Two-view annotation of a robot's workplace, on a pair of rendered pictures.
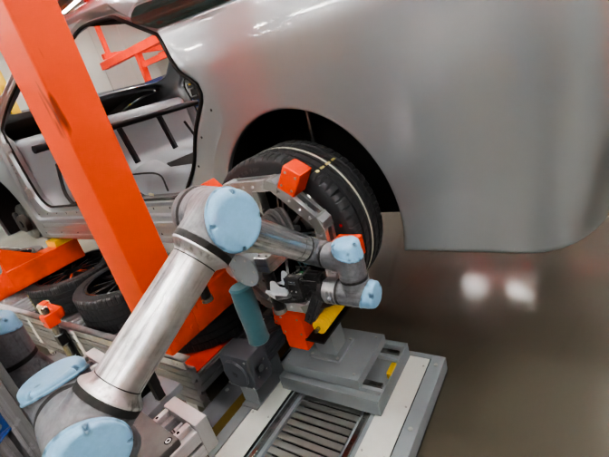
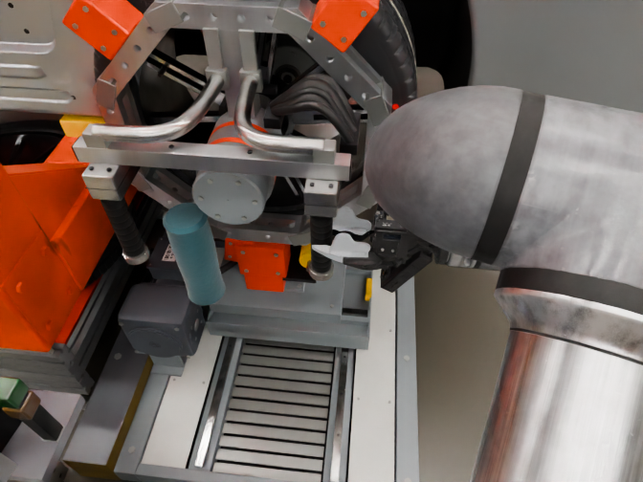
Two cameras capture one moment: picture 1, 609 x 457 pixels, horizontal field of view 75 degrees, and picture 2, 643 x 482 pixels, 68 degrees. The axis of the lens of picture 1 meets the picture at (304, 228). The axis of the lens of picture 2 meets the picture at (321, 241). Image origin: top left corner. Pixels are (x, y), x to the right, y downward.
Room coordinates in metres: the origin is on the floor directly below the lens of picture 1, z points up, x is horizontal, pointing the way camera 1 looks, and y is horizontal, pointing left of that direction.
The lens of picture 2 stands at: (0.65, 0.43, 1.42)
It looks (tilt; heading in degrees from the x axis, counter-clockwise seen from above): 48 degrees down; 328
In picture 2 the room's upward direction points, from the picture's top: straight up
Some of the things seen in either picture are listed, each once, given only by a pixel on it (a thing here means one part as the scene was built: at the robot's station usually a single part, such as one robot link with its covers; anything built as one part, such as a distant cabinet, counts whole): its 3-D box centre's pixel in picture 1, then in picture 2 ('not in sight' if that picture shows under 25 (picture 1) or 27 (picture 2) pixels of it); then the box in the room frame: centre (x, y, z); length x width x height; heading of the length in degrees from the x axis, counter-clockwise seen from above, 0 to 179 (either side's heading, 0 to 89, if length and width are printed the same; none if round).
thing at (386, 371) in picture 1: (344, 365); (296, 289); (1.50, 0.00, 0.13); 0.50 x 0.36 x 0.10; 52
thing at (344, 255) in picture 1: (344, 258); not in sight; (0.93, -0.08, 0.95); 0.11 x 0.08 x 0.11; 37
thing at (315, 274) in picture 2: (274, 290); (321, 242); (1.10, 0.14, 0.83); 0.04 x 0.04 x 0.16
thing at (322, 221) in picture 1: (273, 247); (249, 140); (1.39, 0.13, 0.85); 0.54 x 0.07 x 0.54; 52
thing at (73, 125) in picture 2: not in sight; (99, 115); (1.88, 0.34, 0.71); 0.14 x 0.14 x 0.05; 52
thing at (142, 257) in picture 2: (200, 282); (124, 226); (1.31, 0.41, 0.83); 0.04 x 0.04 x 0.16
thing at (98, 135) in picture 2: not in sight; (156, 86); (1.35, 0.29, 1.03); 0.19 x 0.18 x 0.11; 142
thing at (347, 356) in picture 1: (327, 331); (279, 250); (1.52, 0.03, 0.32); 0.40 x 0.30 x 0.28; 52
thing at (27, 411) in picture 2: not in sight; (22, 405); (1.23, 0.69, 0.59); 0.04 x 0.04 x 0.04; 52
